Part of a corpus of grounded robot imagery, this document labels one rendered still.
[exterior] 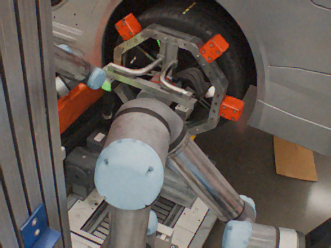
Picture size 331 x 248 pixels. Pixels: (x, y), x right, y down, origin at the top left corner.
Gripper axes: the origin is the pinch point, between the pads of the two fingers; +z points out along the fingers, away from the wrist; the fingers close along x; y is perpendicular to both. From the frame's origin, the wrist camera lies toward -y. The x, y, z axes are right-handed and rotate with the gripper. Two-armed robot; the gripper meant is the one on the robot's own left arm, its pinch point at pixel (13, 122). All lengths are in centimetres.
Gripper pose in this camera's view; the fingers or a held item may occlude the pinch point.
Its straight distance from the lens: 162.0
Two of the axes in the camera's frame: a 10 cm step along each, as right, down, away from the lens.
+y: 3.8, 2.3, -9.0
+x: 5.2, 7.5, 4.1
